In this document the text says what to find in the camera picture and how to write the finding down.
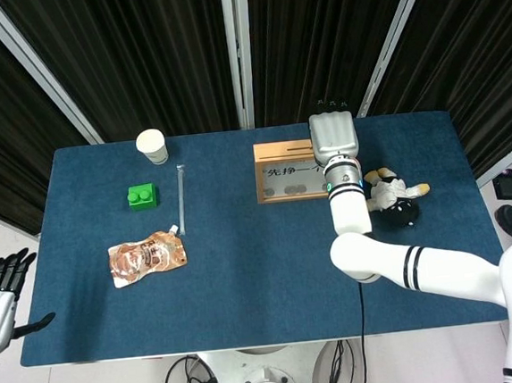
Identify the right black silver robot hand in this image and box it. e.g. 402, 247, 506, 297
305, 95, 363, 164

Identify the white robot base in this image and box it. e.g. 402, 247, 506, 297
197, 339, 347, 383

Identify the plush penguin toy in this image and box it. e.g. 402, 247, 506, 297
361, 163, 435, 232

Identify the blue fabric table mat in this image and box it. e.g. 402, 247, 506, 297
1, 106, 511, 369

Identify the orange spout pouch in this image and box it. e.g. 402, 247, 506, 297
105, 223, 190, 290

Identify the clear wrapped straw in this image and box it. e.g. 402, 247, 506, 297
173, 163, 190, 235

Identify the white paper cup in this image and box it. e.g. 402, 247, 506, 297
134, 127, 170, 168

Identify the green building block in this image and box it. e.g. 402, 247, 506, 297
125, 182, 162, 212

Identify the wooden framed coin bank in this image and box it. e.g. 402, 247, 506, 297
252, 137, 330, 205

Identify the white metal frame post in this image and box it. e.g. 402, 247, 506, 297
345, 0, 448, 120
473, 132, 512, 189
220, 0, 259, 131
0, 0, 105, 154

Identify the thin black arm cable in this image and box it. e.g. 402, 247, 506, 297
356, 280, 368, 340

